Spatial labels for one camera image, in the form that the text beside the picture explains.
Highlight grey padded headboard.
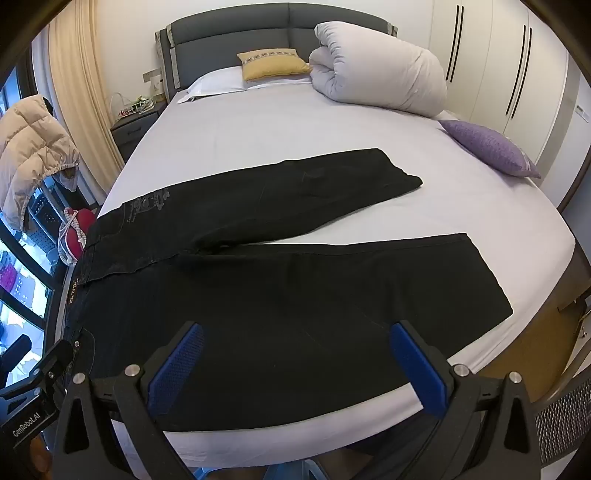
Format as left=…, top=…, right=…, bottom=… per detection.
left=154, top=2, right=399, bottom=102

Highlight mesh chair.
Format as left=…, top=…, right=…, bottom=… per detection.
left=536, top=369, right=591, bottom=467

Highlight black pants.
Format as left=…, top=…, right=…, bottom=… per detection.
left=62, top=148, right=514, bottom=432

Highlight white wire basket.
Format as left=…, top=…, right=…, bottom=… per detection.
left=109, top=92, right=158, bottom=118

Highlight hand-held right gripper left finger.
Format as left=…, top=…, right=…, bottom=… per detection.
left=54, top=322, right=206, bottom=480

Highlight white pillow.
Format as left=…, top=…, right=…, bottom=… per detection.
left=308, top=21, right=448, bottom=116
left=178, top=65, right=315, bottom=103

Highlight beige curtain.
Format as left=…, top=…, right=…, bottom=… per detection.
left=48, top=4, right=125, bottom=204

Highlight yellow pillow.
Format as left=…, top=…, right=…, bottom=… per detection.
left=237, top=48, right=312, bottom=82

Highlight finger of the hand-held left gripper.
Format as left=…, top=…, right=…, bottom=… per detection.
left=32, top=339, right=75, bottom=393

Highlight beige puffer jacket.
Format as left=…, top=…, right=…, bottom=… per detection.
left=0, top=95, right=81, bottom=232

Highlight white wardrobe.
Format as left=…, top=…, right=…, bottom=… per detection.
left=429, top=0, right=591, bottom=208

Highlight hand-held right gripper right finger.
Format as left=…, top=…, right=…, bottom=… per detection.
left=369, top=320, right=541, bottom=480

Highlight bed with white sheet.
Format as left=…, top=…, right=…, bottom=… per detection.
left=92, top=69, right=591, bottom=462

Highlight purple pillow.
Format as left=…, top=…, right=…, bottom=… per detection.
left=438, top=119, right=542, bottom=179

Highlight grey nightstand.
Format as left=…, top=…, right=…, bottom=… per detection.
left=110, top=102, right=168, bottom=162

